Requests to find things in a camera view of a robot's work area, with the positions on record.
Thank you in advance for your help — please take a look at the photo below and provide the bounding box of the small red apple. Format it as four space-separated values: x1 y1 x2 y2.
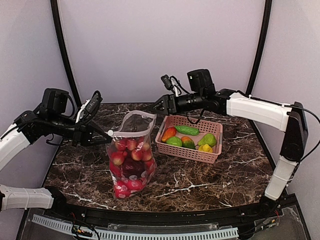
126 138 137 151
131 149 143 161
111 151 125 166
114 139 127 151

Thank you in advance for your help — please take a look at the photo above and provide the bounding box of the clear zip top bag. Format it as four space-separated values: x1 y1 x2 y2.
107 110 157 200

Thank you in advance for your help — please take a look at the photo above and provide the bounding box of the dark red round fruit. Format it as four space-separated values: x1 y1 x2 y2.
122 157 146 178

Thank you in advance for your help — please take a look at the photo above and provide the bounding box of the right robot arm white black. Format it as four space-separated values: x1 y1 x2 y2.
152 69 316 216

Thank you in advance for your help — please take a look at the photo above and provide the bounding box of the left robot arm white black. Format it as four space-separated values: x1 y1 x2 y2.
0 88 112 211

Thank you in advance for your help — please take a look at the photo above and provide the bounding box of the orange red mango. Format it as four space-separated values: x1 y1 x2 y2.
161 127 177 143

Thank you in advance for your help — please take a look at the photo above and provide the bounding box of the green apple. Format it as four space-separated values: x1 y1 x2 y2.
165 136 183 147

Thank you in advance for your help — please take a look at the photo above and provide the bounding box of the pink plastic basket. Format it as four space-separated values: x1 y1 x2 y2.
155 115 223 164

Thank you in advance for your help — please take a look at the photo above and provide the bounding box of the green orange mango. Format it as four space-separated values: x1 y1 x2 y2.
181 136 196 150

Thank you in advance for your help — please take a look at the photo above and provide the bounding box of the green pear-like fruit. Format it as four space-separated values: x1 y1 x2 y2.
197 133 217 148

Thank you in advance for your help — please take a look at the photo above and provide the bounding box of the yellow pepper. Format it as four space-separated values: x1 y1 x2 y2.
198 143 213 153

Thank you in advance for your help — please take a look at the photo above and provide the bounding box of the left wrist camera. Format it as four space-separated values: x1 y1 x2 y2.
41 88 69 114

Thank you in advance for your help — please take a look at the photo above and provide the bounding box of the black front frame rail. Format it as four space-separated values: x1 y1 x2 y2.
44 203 276 227

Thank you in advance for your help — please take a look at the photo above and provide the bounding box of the white slotted cable duct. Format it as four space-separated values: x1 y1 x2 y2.
31 214 239 240

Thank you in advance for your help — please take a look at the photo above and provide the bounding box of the left black frame post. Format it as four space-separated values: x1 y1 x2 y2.
50 0 81 107

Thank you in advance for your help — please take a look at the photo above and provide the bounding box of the black frame post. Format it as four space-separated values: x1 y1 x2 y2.
245 0 273 95
50 0 81 107

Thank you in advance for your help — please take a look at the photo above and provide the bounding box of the right black frame post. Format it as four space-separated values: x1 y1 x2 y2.
245 0 273 95

